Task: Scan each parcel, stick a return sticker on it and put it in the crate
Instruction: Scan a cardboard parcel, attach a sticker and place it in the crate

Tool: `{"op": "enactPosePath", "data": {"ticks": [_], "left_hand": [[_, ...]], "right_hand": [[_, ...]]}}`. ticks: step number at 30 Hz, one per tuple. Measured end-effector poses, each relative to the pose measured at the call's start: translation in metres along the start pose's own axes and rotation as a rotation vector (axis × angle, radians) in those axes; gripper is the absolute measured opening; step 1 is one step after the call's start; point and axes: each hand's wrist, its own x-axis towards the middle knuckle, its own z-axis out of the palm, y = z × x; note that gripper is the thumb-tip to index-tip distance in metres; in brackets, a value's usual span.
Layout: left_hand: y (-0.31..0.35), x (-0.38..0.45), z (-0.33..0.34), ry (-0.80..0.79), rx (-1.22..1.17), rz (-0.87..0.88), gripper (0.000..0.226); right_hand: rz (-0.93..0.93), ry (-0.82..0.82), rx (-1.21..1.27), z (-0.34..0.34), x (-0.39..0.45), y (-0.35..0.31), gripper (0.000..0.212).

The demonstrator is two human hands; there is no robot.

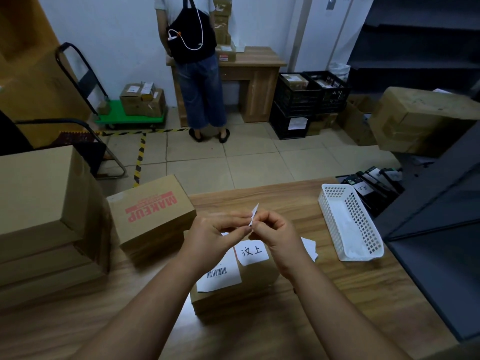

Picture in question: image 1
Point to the person's right hand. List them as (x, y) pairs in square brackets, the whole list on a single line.
[(281, 247)]

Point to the person's left hand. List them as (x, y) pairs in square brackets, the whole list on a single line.
[(210, 247)]

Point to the stack of white stickers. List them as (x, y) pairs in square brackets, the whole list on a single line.
[(310, 249)]

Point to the red stamped white sticker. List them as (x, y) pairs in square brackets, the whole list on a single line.
[(254, 213)]

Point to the red printed cardboard box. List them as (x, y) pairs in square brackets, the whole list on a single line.
[(240, 292)]

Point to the red striped cardboard box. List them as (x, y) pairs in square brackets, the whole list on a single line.
[(150, 224)]

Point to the person's left forearm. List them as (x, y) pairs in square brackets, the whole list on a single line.
[(142, 318)]

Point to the person's right forearm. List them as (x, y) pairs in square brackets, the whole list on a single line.
[(345, 318)]

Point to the medium taped cardboard box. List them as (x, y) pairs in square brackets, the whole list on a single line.
[(150, 108)]

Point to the small yellowish cardboard box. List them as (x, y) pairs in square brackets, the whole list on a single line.
[(147, 91)]

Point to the tiny cardboard box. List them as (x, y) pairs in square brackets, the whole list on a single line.
[(104, 108)]

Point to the small labelled cardboard box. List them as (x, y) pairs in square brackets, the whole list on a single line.
[(130, 89)]

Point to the stack of small cardboard boxes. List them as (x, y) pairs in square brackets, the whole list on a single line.
[(223, 29)]

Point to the stack of large cardboard boxes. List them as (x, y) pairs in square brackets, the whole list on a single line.
[(37, 82)]

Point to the pile of translucent backing papers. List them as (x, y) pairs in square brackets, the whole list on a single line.
[(347, 236)]

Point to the white perforated plastic tray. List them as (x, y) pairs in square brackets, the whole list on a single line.
[(330, 191)]

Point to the black scanners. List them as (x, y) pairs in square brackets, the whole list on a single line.
[(365, 196)]

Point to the black flat device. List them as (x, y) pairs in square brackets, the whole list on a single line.
[(395, 178), (377, 183), (386, 178)]

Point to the black plastic crates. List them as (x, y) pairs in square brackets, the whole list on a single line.
[(279, 129)]

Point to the black plastic crate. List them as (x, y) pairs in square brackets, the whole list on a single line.
[(333, 97), (296, 101)]

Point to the black office chair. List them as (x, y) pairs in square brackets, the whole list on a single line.
[(86, 153)]

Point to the green platform trolley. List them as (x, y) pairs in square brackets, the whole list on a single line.
[(127, 114)]

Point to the dark metal shelf rack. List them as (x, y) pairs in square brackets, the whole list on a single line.
[(412, 44), (438, 266)]

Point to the wooden drawer desk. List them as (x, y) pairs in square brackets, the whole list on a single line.
[(258, 86)]

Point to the white plastic bag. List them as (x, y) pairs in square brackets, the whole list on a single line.
[(339, 71)]

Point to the white standing air conditioner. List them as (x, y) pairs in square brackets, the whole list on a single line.
[(322, 33)]

